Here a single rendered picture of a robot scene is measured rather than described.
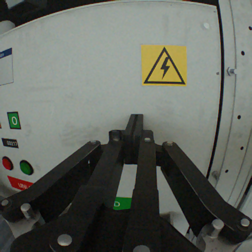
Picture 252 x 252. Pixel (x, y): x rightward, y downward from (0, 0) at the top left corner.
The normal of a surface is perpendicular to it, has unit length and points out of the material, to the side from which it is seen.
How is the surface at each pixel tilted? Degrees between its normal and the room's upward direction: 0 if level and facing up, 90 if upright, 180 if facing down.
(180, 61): 90
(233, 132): 90
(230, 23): 90
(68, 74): 90
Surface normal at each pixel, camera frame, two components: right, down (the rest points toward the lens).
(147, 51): -0.13, 0.33
